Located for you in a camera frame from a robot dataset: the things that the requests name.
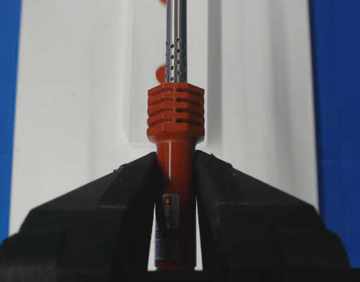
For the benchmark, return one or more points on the white foam board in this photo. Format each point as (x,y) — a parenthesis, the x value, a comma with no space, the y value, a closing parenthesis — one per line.
(85,68)

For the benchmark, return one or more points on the blue table cloth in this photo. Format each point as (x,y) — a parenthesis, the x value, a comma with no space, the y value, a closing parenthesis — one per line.
(334,28)

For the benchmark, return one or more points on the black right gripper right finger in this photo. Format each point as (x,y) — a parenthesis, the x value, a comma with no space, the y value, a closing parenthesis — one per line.
(251,231)

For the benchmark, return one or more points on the orange handled soldering iron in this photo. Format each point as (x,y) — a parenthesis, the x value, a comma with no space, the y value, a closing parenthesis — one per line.
(175,125)

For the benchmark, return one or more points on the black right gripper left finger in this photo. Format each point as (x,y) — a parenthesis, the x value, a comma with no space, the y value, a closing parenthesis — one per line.
(98,232)

